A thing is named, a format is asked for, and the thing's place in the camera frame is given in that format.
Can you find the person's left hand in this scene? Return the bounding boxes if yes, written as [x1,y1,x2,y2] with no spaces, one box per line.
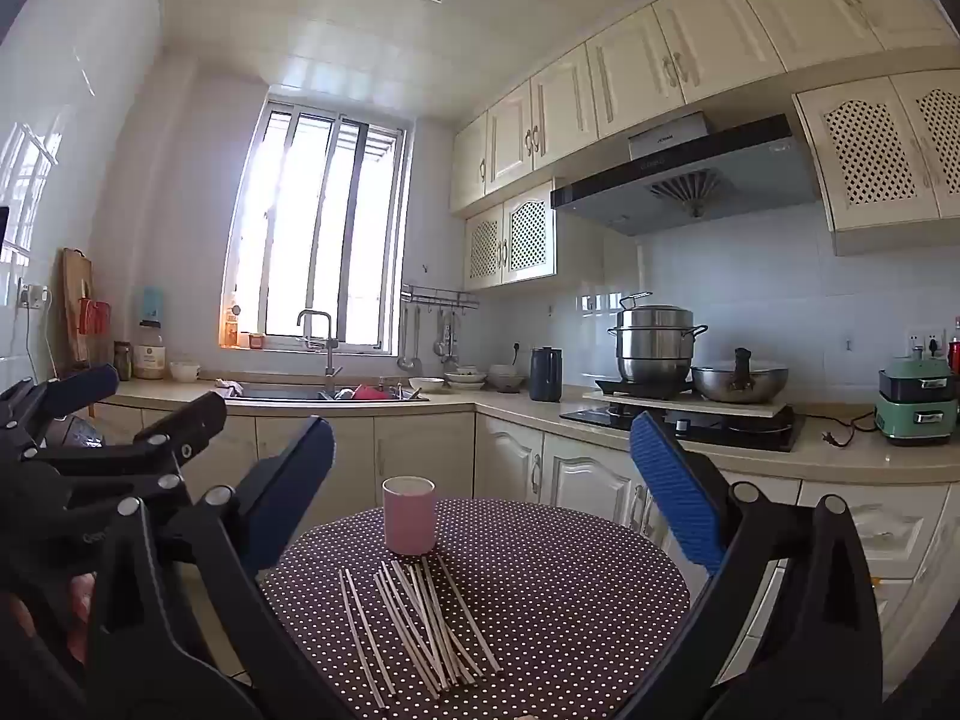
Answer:
[67,572,98,662]

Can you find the cream wall cabinet row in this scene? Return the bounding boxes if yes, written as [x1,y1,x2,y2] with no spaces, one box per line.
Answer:
[448,0,960,215]

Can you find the grey range hood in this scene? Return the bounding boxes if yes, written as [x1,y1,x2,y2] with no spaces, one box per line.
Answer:
[550,111,823,238]

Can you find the black power cable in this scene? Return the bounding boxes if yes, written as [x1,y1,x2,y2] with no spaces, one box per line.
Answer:
[805,418,878,452]

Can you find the dark blue kettle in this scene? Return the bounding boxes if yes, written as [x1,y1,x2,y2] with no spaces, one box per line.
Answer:
[529,346,564,403]

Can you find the cream lattice door cabinet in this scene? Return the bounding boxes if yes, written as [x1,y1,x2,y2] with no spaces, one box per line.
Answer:
[791,69,960,257]
[463,195,558,292]

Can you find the polka dot round table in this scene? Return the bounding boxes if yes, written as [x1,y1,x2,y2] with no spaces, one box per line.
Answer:
[259,499,691,720]

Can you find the black gas stove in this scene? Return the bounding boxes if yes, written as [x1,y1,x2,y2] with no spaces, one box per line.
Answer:
[559,401,808,455]

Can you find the glass jar with label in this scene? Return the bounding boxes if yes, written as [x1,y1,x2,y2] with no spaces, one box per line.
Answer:
[133,319,168,382]

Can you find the pink cup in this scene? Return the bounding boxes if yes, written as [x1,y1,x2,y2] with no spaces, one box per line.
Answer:
[382,476,437,557]

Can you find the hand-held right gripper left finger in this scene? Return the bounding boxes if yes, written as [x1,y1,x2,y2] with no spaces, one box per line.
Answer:
[86,415,353,720]

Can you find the green electric cooker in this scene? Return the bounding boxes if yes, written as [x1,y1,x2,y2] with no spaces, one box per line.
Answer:
[874,356,960,448]

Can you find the beige stone board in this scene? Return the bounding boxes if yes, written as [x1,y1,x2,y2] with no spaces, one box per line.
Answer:
[583,386,796,419]

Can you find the bunch of wooden chopsticks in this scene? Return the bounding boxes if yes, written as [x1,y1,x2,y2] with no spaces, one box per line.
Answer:
[339,555,502,710]

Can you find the white wall socket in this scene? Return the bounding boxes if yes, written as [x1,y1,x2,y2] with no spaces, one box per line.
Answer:
[903,325,948,358]

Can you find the barred kitchen window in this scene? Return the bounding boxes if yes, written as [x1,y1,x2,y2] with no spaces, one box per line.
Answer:
[220,92,415,355]

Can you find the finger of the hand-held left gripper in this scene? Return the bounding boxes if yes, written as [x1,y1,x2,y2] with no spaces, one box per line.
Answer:
[21,390,229,512]
[0,362,121,460]

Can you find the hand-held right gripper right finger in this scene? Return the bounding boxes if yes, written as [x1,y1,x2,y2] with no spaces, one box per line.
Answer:
[615,411,882,720]

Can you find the steel wok with handle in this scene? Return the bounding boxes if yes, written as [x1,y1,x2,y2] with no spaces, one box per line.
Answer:
[691,348,791,404]

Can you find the black induction cooker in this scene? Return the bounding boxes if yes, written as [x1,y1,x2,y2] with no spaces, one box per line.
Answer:
[596,377,696,399]

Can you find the steel steamer pot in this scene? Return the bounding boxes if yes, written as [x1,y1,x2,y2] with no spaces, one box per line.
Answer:
[607,292,710,385]

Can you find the steel sink faucet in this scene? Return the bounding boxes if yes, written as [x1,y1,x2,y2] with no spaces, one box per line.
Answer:
[296,309,344,392]

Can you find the wooden cutting board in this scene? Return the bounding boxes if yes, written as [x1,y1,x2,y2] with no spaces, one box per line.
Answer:
[60,247,96,370]

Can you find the steel skimmer spoon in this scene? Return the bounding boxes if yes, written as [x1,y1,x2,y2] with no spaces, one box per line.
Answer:
[432,306,459,362]

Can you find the steel wall hook rack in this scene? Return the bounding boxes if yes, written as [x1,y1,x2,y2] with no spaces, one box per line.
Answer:
[400,283,481,313]

